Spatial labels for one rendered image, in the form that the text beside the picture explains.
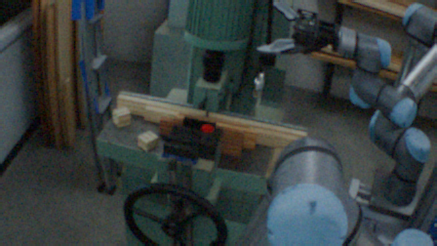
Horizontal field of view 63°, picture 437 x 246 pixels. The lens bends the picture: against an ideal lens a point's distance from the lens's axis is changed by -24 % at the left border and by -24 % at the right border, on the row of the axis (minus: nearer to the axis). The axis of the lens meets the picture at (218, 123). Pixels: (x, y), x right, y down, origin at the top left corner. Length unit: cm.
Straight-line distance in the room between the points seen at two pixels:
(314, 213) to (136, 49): 342
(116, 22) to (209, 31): 275
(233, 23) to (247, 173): 40
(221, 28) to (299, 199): 66
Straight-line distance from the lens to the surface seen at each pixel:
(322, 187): 59
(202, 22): 115
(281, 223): 58
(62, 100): 269
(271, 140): 135
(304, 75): 377
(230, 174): 124
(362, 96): 111
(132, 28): 383
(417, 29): 133
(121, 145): 130
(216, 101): 127
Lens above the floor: 165
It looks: 32 degrees down
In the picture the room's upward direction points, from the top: 7 degrees clockwise
